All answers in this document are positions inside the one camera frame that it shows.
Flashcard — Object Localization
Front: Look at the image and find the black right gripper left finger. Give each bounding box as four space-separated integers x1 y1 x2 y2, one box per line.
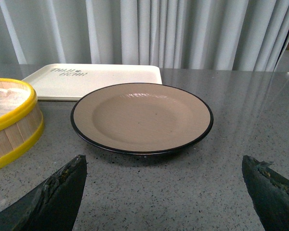
0 155 87 231

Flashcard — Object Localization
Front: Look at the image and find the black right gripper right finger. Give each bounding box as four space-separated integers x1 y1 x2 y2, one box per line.
242 155 289 231

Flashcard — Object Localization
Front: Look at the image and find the beige plate with black rim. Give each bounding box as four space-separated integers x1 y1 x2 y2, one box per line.
70 83 213 155

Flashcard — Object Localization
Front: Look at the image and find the cream rectangular tray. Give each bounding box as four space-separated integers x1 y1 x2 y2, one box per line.
23 64 162 101

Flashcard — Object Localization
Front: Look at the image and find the bamboo steamer with yellow rims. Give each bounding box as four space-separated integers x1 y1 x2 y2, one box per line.
0 78 44 168

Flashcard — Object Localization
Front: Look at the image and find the white steamer liner cloth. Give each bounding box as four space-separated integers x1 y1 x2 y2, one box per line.
0 88 30 117

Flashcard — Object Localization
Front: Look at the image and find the grey pleated curtain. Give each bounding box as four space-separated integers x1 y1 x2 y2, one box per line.
0 0 289 71

